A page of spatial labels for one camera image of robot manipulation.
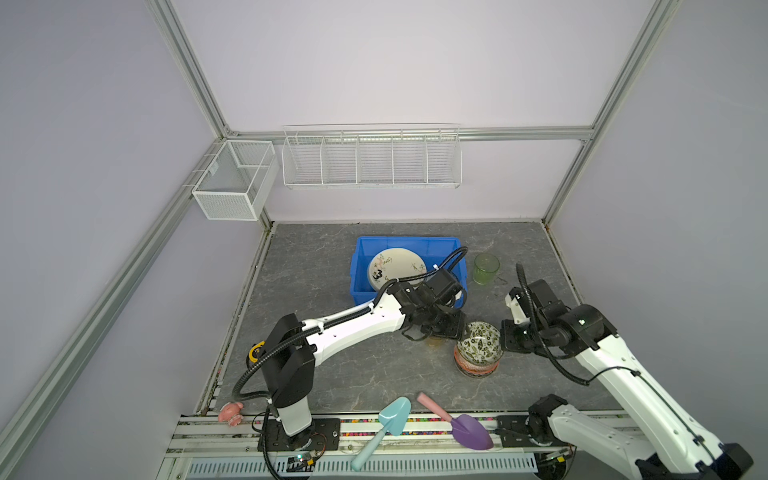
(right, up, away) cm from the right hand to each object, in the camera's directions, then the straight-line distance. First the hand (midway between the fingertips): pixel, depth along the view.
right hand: (503, 341), depth 73 cm
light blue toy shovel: (-27, -21, +4) cm, 35 cm away
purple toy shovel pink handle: (-9, -23, +2) cm, 25 cm away
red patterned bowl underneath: (-7, -8, +2) cm, 11 cm away
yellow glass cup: (-15, -6, +19) cm, 25 cm away
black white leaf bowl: (-4, -2, +5) cm, 6 cm away
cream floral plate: (-29, +18, +30) cm, 45 cm away
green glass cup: (+6, +17, +32) cm, 36 cm away
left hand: (-10, 0, 0) cm, 10 cm away
